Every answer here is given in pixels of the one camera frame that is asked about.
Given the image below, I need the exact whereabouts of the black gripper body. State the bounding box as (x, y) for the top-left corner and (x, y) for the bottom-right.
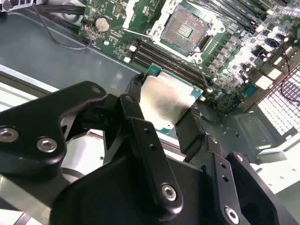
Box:
(49, 155), (233, 225)

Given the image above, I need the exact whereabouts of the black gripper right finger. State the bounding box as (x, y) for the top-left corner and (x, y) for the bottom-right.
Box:
(175, 105), (280, 225)

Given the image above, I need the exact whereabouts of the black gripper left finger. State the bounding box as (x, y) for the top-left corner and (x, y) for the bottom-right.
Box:
(0, 72), (185, 221)

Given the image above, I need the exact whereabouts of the CPU with silver top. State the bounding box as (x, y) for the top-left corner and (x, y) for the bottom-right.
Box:
(139, 62), (204, 136)

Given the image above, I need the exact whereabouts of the metal wire locking lever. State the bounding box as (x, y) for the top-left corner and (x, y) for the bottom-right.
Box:
(193, 60), (210, 91)

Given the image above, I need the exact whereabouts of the metal socket cover frame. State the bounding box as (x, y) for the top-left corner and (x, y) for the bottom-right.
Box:
(121, 0), (175, 37)

